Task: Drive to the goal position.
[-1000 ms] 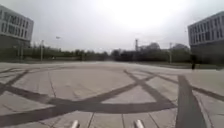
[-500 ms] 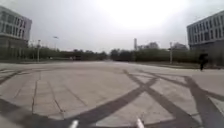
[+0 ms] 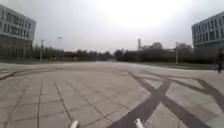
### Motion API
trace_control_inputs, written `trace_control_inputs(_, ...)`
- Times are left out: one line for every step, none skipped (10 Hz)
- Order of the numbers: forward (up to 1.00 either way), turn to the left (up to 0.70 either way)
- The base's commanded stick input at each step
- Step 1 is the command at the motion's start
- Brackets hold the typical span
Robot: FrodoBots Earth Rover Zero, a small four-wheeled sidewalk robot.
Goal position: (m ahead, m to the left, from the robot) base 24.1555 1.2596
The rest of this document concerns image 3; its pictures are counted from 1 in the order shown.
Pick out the grey paved plaza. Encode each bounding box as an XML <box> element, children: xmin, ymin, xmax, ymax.
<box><xmin>0</xmin><ymin>60</ymin><xmax>224</xmax><ymax>128</ymax></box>

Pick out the grey glass-fronted building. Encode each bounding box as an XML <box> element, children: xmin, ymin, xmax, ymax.
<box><xmin>0</xmin><ymin>3</ymin><xmax>37</xmax><ymax>60</ymax></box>

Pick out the row of trees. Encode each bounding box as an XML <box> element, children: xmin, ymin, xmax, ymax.
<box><xmin>0</xmin><ymin>45</ymin><xmax>114</xmax><ymax>62</ymax></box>
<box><xmin>113</xmin><ymin>47</ymin><xmax>221</xmax><ymax>64</ymax></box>

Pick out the distant pale building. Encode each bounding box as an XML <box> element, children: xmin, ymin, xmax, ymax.
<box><xmin>142</xmin><ymin>41</ymin><xmax>164</xmax><ymax>51</ymax></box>

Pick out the grey multi-storey building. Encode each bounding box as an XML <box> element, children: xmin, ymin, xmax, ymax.
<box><xmin>191</xmin><ymin>11</ymin><xmax>224</xmax><ymax>54</ymax></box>

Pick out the robot's own part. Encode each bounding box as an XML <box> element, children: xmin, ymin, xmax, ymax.
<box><xmin>134</xmin><ymin>118</ymin><xmax>145</xmax><ymax>128</ymax></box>
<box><xmin>69</xmin><ymin>120</ymin><xmax>80</xmax><ymax>128</ymax></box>

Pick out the pole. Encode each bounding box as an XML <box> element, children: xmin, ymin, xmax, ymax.
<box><xmin>175</xmin><ymin>41</ymin><xmax>179</xmax><ymax>65</ymax></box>
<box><xmin>39</xmin><ymin>39</ymin><xmax>45</xmax><ymax>62</ymax></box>

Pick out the tall pale tower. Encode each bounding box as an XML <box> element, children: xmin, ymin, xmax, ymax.
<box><xmin>137</xmin><ymin>38</ymin><xmax>142</xmax><ymax>52</ymax></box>

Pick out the person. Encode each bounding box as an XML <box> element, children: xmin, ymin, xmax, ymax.
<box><xmin>215</xmin><ymin>49</ymin><xmax>224</xmax><ymax>74</ymax></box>

